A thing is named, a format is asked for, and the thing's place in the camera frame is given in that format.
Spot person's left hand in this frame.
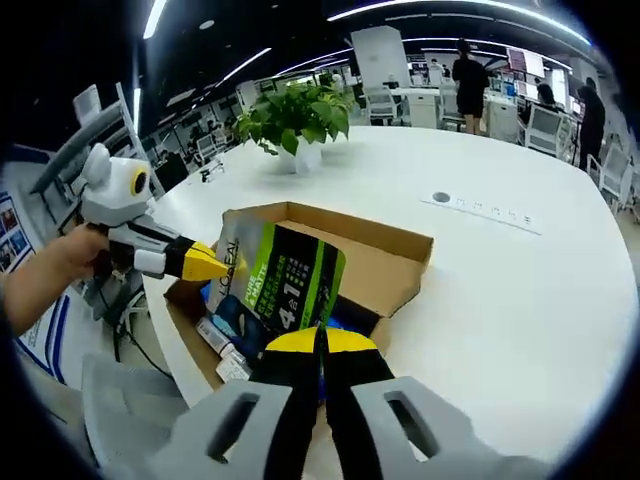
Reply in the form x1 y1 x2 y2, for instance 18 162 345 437
48 223 112 282

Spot table socket panel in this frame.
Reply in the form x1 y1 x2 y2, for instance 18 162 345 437
420 192 545 236

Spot white office chair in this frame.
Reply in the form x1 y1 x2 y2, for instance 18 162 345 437
527 104 571 156
587 144 634 211
364 85 401 126

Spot white cosmetic tube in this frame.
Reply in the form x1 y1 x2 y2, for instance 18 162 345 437
194 318 236 357

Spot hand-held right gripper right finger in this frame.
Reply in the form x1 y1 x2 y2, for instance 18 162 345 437
322 328 504 480

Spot grey mesh office chair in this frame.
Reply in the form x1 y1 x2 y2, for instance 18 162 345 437
81 352 201 474

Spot blue white poster board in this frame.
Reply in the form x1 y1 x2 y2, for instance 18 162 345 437
17 294 71 386

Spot white metal stand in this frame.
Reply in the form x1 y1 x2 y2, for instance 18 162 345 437
29 82 151 201

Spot blue wipes pack white label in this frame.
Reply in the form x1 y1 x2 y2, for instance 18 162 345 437
202 282 274 359

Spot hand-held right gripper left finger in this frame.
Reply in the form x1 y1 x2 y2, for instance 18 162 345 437
162 327 322 480

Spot pink wall screens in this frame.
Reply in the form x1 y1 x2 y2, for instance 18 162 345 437
506 47 545 77

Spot small white box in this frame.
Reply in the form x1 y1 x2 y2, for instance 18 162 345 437
215 348 254 385

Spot brown cardboard shoe box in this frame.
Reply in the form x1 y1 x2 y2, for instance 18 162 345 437
163 201 435 401

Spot black cable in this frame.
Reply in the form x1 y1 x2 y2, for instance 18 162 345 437
94 279 174 379

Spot green potted plant white pot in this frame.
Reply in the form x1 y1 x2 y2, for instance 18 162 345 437
232 82 357 175

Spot blue framed wall poster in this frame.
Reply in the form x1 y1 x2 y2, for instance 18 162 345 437
0 192 36 271

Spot silver green black pouch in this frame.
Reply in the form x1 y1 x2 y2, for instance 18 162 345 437
205 208 350 335

